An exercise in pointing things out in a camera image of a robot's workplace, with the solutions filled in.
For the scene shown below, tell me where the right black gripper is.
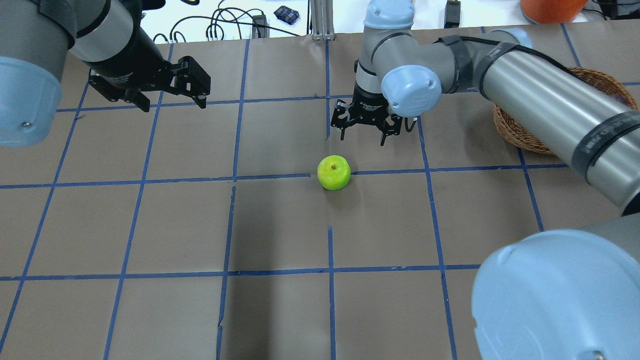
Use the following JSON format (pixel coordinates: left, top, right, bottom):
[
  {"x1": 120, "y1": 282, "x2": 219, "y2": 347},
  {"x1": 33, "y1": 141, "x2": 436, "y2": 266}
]
[{"x1": 330, "y1": 85, "x2": 403, "y2": 146}]

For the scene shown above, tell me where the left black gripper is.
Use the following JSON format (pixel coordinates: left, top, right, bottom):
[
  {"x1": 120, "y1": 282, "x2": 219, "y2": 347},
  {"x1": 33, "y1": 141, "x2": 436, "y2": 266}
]
[{"x1": 87, "y1": 27, "x2": 211, "y2": 113}]

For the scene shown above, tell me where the green apple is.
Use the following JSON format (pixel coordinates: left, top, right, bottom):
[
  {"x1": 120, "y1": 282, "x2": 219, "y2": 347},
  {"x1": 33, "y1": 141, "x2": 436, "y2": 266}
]
[{"x1": 317, "y1": 154, "x2": 352, "y2": 191}]

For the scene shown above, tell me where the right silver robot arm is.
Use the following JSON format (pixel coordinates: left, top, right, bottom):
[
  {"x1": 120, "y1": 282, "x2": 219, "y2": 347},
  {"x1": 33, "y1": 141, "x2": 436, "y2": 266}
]
[{"x1": 331, "y1": 0, "x2": 640, "y2": 360}]

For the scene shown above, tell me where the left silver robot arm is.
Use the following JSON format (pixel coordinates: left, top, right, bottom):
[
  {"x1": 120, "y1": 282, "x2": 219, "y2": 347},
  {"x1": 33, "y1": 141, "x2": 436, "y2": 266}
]
[{"x1": 0, "y1": 0, "x2": 211, "y2": 148}]

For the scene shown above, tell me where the brown wicker basket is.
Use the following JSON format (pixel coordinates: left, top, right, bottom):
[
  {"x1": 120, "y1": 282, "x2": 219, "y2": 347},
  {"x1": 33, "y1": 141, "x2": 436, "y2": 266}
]
[{"x1": 475, "y1": 58, "x2": 638, "y2": 162}]

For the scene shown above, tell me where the dark blue computer mouse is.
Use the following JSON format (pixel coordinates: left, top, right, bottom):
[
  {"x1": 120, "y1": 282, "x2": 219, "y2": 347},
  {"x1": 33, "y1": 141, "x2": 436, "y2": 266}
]
[{"x1": 273, "y1": 6, "x2": 301, "y2": 26}]

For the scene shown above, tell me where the black power adapter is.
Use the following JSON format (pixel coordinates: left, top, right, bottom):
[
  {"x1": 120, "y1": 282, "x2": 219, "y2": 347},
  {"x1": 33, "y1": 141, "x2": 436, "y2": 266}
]
[{"x1": 443, "y1": 0, "x2": 462, "y2": 29}]

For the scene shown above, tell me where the aluminium frame post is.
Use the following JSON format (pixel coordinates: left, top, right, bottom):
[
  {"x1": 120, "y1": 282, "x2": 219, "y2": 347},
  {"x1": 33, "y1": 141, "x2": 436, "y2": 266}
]
[{"x1": 308, "y1": 0, "x2": 336, "y2": 41}]

